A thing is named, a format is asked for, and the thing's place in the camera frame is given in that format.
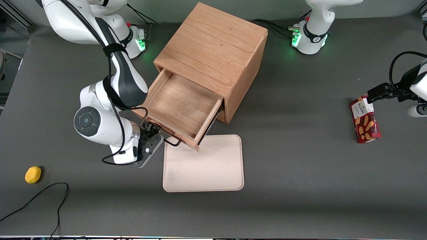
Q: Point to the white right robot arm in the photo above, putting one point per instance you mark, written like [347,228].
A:
[87,121]

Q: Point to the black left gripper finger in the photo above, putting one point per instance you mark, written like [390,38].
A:
[407,85]
[380,92]

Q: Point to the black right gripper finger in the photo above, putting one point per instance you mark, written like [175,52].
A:
[157,130]
[148,127]

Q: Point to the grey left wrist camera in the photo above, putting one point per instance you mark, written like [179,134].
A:
[417,110]

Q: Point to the wooden closed drawer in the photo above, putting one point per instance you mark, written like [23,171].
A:
[223,117]

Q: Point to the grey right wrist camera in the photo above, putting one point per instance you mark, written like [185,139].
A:
[150,150]

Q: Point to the red tartan shortbread box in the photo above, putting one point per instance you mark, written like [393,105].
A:
[365,123]

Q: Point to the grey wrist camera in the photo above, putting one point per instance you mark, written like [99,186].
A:
[417,110]
[150,150]

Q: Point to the cream plastic tray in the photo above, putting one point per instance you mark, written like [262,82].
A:
[206,166]

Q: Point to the aluminium frame profile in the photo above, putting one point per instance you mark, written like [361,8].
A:
[16,15]

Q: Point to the yellow lemon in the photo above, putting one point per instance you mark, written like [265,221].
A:
[32,175]

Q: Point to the wooden drawer cabinet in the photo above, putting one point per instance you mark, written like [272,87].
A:
[220,43]

